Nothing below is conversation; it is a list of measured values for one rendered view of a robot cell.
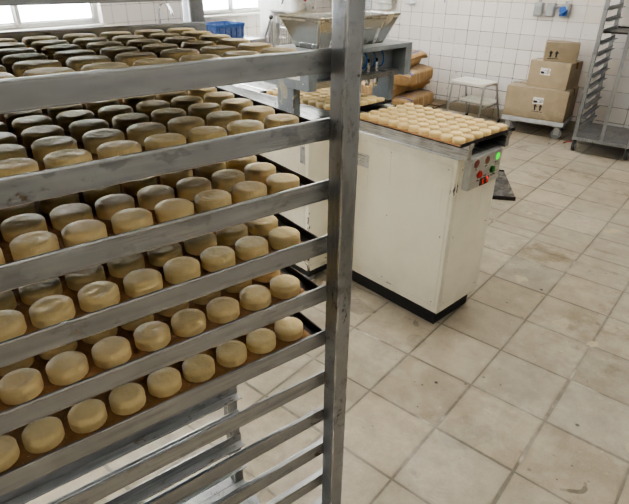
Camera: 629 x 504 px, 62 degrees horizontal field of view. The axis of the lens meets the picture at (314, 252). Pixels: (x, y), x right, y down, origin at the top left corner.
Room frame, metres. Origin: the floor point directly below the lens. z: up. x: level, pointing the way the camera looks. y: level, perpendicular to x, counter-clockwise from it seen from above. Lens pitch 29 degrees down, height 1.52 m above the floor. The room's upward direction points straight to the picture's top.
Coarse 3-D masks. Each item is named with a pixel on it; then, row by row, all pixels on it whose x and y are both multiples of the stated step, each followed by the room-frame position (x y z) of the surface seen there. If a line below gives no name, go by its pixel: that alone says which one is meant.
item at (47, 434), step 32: (288, 320) 0.75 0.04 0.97; (224, 352) 0.66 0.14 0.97; (256, 352) 0.68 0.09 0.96; (128, 384) 0.59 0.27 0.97; (160, 384) 0.59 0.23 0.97; (192, 384) 0.61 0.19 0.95; (64, 416) 0.55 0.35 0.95; (96, 416) 0.53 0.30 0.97; (128, 416) 0.55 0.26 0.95; (0, 448) 0.47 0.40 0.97; (32, 448) 0.48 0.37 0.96
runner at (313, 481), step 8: (320, 472) 0.74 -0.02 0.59; (304, 480) 0.72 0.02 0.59; (312, 480) 0.70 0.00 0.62; (320, 480) 0.72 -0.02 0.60; (296, 488) 0.68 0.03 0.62; (304, 488) 0.69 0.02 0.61; (312, 488) 0.70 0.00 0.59; (280, 496) 0.69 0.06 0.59; (288, 496) 0.67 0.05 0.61; (296, 496) 0.68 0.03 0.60
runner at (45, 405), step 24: (264, 312) 0.65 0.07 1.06; (288, 312) 0.68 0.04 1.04; (216, 336) 0.60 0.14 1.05; (144, 360) 0.54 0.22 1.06; (168, 360) 0.56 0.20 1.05; (72, 384) 0.49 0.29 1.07; (96, 384) 0.50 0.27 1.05; (120, 384) 0.52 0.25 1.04; (24, 408) 0.45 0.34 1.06; (48, 408) 0.47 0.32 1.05; (0, 432) 0.43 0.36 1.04
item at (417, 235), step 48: (384, 144) 2.32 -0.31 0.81; (480, 144) 2.24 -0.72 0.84; (384, 192) 2.30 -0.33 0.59; (432, 192) 2.10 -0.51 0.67; (480, 192) 2.17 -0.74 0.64; (384, 240) 2.28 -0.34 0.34; (432, 240) 2.08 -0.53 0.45; (480, 240) 2.22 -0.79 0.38; (384, 288) 2.30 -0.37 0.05; (432, 288) 2.06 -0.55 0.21
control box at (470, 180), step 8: (480, 152) 2.13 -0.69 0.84; (488, 152) 2.13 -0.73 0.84; (496, 152) 2.17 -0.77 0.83; (472, 160) 2.04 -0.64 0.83; (480, 160) 2.08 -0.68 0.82; (496, 160) 2.17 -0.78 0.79; (464, 168) 2.06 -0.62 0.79; (472, 168) 2.05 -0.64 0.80; (480, 168) 2.09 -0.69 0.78; (488, 168) 2.14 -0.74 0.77; (496, 168) 2.18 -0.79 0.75; (464, 176) 2.06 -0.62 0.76; (472, 176) 2.05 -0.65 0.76; (488, 176) 2.14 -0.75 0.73; (496, 176) 2.19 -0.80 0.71; (464, 184) 2.05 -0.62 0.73; (472, 184) 2.06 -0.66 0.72; (480, 184) 2.10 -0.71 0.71
